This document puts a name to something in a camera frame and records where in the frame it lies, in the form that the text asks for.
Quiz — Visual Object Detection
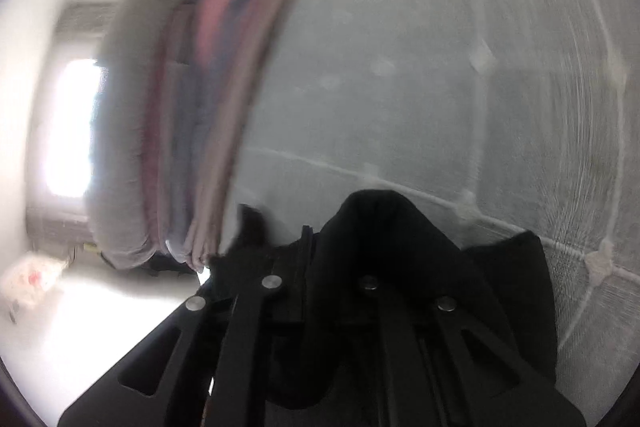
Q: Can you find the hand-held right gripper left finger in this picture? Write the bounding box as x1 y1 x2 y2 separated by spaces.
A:
57 274 287 427

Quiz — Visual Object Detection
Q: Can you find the maroon folded blanket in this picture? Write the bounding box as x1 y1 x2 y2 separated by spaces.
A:
142 2 201 253

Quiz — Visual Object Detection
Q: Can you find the blue-grey folded blanket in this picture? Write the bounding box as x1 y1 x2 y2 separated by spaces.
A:
167 0 266 260

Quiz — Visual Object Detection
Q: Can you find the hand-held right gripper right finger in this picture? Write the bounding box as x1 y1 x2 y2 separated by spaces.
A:
359 274 587 427

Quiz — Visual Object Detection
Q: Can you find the black long coat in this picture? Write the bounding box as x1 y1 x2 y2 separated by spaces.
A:
210 189 558 427

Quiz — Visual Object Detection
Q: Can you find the stack of folded blankets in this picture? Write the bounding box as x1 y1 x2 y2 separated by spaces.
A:
85 0 226 270

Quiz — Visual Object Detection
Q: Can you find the pink folded blanket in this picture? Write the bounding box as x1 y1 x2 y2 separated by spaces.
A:
197 0 256 78

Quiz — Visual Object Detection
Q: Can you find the bed with grey checked sheet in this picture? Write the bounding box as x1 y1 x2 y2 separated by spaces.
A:
220 0 640 413

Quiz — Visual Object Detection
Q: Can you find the bright window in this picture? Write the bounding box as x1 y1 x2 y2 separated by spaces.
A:
44 58 108 198

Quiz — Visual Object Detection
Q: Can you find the white plastic bag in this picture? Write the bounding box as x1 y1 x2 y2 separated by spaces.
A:
0 252 66 323

